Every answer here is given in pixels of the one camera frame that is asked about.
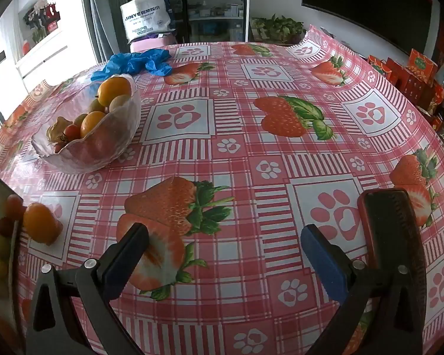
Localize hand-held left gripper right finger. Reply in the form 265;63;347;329
301;224;428;355

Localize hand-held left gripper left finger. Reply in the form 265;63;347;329
25;222;149;355

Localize clear glass bowl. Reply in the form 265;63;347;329
31;74;143;174

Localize small smooth orange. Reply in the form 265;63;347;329
23;203;63;245

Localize pink strawberry printed tablecloth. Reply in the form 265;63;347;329
0;30;444;355

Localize physalis in dry husk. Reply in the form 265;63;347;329
46;116;73;145

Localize tan round longan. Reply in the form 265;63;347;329
109;95;131;113

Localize large smooth orange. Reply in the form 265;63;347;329
97;76;133;107

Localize red gift box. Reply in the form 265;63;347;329
387;58;430;106
367;55;392;78

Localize blue plastic gloves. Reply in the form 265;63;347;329
91;48;173;82

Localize orange gift box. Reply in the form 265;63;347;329
407;49;438;82

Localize pink chair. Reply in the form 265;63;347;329
129;37;178;53

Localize white shelf unit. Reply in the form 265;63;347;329
0;0;97;93

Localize green potted plant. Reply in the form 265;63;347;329
251;14;307;45

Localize grey curtain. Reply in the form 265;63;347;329
87;0;128;63

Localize white printed bag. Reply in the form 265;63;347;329
120;0;176;41

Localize black screen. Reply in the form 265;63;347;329
301;0;433;56

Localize glass door cabinet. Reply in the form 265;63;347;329
124;0;250;43

